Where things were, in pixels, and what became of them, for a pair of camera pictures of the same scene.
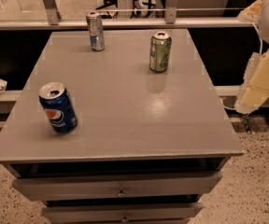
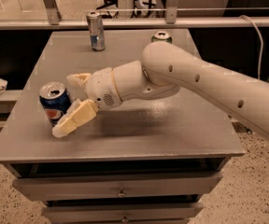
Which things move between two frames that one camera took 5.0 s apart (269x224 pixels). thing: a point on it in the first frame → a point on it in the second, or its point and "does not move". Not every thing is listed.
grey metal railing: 172,21 does not move
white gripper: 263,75 → 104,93
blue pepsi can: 59,108 does not move
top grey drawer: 113,186 does not move
